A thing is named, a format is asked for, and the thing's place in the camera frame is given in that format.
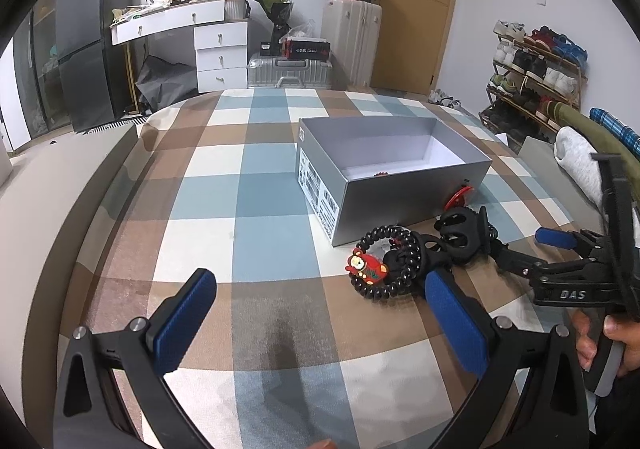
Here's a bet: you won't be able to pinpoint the red black flat box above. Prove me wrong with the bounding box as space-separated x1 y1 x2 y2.
281 38 332 63

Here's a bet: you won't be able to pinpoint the green rolled mat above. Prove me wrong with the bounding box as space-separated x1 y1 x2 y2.
556 103 640 167

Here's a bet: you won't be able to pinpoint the black spiral hair tie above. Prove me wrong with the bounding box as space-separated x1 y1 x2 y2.
352 225 426 300

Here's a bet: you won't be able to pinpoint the silver suitcase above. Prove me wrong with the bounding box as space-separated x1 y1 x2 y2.
247 56 334 90

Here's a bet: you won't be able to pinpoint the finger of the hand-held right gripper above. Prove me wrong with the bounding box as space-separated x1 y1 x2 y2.
535 227 614 263
491 240 599 283

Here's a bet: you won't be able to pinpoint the white suitcase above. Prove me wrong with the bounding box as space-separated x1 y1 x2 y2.
321 0 384 88

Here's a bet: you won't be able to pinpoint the clutter of small things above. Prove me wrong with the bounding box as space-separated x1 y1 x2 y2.
111 0 217 24

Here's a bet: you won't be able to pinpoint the person's right hand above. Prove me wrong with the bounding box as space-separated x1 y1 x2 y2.
572 310 640 377

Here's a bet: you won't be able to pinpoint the dark grey refrigerator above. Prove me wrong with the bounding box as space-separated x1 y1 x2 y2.
55 0 140 132

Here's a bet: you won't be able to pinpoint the clear plastic bag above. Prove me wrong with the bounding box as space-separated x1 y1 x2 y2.
286 20 319 40

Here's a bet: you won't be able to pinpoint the checked blanket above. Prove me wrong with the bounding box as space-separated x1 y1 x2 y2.
55 88 608 449

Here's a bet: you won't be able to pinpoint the shoes beside door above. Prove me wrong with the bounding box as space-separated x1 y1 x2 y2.
427 89 464 110

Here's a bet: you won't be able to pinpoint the glass door cabinet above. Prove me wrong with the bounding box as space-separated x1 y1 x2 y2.
0 9 73 152

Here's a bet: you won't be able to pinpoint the dark wrapped flower bouquet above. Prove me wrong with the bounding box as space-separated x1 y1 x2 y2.
253 0 296 50

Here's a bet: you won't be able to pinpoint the white grey pillow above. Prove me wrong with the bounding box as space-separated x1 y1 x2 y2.
553 126 612 206

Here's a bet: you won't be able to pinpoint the dark grey cloth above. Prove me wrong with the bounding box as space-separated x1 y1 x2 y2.
135 54 199 112

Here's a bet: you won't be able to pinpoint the white dressing table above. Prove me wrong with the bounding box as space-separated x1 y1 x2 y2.
110 0 250 96

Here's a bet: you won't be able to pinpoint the shoe rack with shoes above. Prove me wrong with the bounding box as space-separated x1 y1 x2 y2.
479 20 589 150

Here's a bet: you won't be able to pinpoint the beige upholstered bed frame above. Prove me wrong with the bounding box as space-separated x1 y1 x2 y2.
0 123 142 430

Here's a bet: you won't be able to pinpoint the blue plaid cloth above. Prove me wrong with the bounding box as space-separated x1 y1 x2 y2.
589 107 640 156

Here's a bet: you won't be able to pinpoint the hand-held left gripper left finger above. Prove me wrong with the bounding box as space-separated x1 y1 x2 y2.
52 268 218 449

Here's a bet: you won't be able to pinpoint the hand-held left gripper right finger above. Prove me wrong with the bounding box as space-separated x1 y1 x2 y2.
424 270 592 449

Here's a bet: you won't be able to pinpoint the grey cardboard box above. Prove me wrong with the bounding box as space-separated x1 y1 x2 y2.
295 116 493 248

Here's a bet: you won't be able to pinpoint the red cartoon figure hair clip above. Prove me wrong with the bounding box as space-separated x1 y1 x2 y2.
345 248 390 286

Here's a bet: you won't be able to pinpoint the red round hair clip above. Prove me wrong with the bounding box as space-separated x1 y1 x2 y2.
444 185 475 210

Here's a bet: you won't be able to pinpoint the person's dark clothing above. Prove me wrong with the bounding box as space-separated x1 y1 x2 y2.
591 391 640 449

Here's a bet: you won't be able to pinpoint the wooden door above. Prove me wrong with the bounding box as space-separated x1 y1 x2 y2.
368 0 464 98

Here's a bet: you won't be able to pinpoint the striped rug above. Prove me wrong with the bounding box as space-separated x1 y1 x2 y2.
79 116 147 136

